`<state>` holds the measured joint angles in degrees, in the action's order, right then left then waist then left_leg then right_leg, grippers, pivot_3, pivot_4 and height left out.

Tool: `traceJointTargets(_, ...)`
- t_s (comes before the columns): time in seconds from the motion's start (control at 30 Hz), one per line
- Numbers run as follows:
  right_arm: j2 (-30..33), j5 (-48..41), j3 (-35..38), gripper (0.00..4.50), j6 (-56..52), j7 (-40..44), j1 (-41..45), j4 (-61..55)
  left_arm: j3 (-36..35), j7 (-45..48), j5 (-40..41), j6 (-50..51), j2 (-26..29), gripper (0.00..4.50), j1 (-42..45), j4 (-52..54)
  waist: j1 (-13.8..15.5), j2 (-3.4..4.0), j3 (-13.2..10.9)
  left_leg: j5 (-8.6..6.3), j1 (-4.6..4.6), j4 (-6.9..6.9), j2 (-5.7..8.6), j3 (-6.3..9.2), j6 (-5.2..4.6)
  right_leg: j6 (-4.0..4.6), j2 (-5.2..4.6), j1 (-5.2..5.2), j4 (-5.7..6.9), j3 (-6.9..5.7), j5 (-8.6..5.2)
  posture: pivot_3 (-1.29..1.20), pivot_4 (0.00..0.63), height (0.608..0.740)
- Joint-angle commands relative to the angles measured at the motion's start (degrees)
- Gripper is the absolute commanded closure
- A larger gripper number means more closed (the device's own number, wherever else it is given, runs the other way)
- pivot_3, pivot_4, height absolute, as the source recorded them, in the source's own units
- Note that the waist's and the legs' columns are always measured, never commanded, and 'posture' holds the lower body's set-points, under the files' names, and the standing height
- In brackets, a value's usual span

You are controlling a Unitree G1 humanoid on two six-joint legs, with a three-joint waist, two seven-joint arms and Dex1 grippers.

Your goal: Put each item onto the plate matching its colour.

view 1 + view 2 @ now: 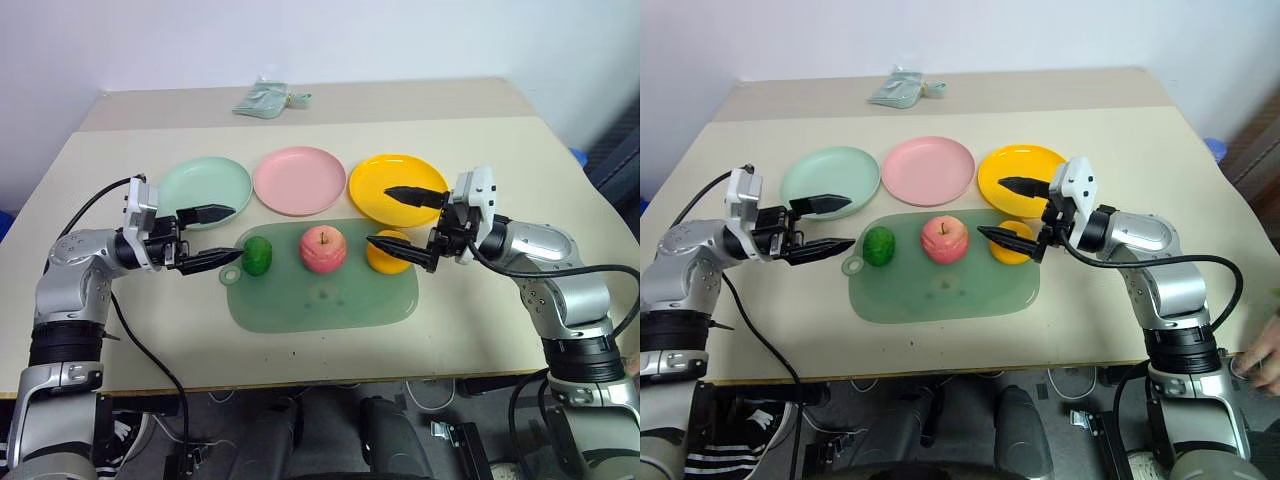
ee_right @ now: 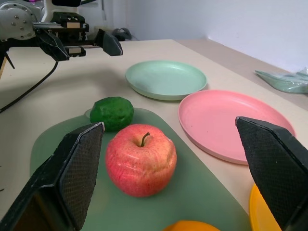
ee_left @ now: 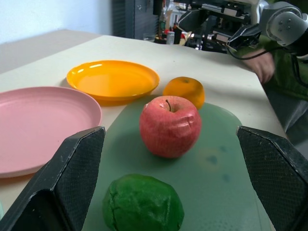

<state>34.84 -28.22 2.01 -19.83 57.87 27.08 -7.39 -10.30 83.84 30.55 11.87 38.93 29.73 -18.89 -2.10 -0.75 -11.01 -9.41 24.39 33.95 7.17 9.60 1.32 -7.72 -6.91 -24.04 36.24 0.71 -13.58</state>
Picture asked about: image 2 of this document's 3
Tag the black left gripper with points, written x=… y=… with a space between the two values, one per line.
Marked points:
x=69 y=33

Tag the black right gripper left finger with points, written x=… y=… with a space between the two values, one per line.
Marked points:
x=72 y=173

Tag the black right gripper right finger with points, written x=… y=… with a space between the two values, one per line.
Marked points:
x=276 y=168

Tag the yellow plate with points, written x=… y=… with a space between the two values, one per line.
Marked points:
x=257 y=211

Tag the pink plate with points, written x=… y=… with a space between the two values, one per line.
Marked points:
x=211 y=120

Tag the light green plate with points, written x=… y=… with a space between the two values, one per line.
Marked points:
x=166 y=79

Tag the orange fruit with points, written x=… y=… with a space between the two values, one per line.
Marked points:
x=190 y=226

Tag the dark grey background object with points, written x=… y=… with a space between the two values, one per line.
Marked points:
x=124 y=33

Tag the red apple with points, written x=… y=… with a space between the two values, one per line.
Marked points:
x=142 y=163

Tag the green lime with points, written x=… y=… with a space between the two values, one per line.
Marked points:
x=111 y=113

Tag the green cutting board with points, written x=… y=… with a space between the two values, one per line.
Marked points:
x=192 y=192

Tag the clear bag of green items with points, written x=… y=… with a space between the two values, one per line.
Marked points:
x=284 y=80

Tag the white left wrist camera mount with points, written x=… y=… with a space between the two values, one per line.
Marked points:
x=48 y=12

